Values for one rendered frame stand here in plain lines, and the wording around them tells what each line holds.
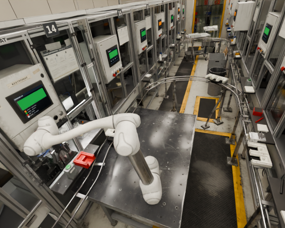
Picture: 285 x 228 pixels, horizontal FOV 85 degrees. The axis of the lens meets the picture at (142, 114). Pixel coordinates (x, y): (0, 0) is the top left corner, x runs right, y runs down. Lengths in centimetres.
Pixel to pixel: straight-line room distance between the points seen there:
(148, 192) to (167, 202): 28
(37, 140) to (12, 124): 21
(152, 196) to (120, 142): 60
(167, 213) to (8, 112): 135
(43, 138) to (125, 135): 50
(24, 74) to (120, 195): 123
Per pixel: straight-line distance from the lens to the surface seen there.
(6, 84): 122
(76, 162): 163
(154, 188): 133
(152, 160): 144
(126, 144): 88
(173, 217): 152
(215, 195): 242
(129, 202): 159
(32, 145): 112
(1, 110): 122
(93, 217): 240
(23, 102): 125
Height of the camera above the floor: 211
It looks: 36 degrees down
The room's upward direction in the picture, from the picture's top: 7 degrees counter-clockwise
